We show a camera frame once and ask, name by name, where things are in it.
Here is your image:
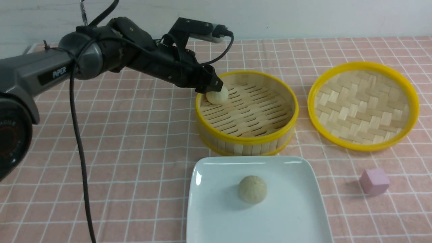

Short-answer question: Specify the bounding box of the white steamed bun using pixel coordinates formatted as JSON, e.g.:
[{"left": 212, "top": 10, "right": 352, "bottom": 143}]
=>
[
  {"left": 238, "top": 175, "right": 268, "bottom": 205},
  {"left": 206, "top": 86, "right": 229, "bottom": 106}
]

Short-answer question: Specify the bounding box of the white square plate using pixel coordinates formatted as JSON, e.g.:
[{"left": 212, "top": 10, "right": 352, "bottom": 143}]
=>
[{"left": 186, "top": 156, "right": 333, "bottom": 243}]

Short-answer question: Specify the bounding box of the black cable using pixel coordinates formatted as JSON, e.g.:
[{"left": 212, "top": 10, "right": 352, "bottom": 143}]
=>
[{"left": 69, "top": 0, "right": 120, "bottom": 243}]

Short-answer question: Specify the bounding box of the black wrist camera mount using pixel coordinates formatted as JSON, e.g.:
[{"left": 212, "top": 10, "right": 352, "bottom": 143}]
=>
[{"left": 167, "top": 17, "right": 234, "bottom": 48}]

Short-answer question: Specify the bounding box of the pink cube block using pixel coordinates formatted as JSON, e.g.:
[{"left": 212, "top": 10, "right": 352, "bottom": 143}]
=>
[{"left": 358, "top": 168, "right": 390, "bottom": 196}]

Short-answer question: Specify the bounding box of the yellow-rimmed woven steamer lid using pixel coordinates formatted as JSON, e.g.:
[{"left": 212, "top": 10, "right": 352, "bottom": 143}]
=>
[{"left": 307, "top": 61, "right": 420, "bottom": 151}]

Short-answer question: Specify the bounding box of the yellow-rimmed bamboo steamer basket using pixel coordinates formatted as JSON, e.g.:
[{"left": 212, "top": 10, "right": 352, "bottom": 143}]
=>
[{"left": 195, "top": 71, "right": 299, "bottom": 156}]

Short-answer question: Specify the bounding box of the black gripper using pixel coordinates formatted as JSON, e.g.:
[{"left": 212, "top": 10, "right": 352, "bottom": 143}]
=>
[{"left": 127, "top": 39, "right": 223, "bottom": 94}]

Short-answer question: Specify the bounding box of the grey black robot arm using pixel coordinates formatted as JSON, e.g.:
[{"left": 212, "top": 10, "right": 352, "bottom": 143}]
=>
[{"left": 0, "top": 17, "right": 234, "bottom": 179}]

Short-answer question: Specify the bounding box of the pink checkered tablecloth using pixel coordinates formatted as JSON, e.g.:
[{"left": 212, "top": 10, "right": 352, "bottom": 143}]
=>
[{"left": 0, "top": 36, "right": 431, "bottom": 243}]

